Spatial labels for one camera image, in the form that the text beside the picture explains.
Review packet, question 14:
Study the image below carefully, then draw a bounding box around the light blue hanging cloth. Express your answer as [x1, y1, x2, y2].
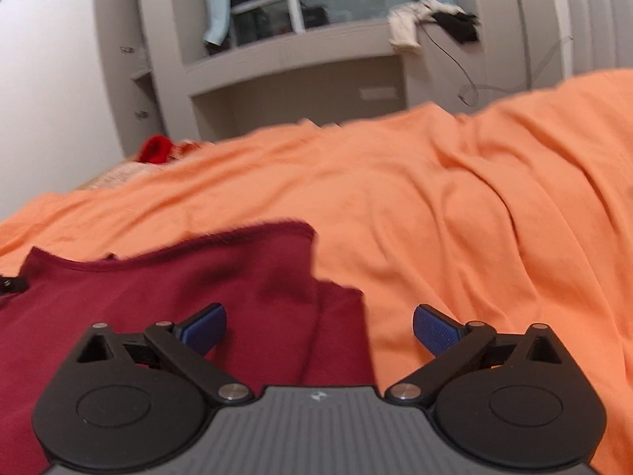
[200, 0, 232, 46]

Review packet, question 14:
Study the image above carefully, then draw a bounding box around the pale pink patterned cloth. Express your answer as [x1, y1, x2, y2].
[81, 141, 208, 191]

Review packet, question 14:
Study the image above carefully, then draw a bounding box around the grey padded headboard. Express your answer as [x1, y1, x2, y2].
[564, 0, 633, 82]

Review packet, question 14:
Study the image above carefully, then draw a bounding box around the grey wall cabinet unit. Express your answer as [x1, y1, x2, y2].
[94, 0, 574, 159]

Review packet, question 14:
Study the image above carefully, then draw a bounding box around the red knit hat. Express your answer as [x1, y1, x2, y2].
[136, 135, 174, 164]

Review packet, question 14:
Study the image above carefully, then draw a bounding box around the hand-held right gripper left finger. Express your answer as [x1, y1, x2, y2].
[74, 302, 253, 404]

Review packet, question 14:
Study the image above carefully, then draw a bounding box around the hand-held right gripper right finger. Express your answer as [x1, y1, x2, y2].
[383, 303, 565, 404]

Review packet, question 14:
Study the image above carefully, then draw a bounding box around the black cable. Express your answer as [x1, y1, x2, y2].
[420, 25, 574, 107]

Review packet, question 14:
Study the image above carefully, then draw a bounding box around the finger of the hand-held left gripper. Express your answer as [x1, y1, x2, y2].
[0, 276, 29, 298]

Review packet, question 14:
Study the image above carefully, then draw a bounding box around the black garment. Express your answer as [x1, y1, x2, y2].
[432, 10, 480, 44]

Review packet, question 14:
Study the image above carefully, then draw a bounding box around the dark red long-sleeve shirt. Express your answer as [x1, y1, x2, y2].
[0, 220, 379, 468]

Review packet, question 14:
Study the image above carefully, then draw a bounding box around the orange bed sheet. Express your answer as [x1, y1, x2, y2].
[0, 68, 633, 475]

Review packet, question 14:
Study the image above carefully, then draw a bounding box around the white garment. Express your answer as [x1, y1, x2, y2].
[387, 0, 466, 51]

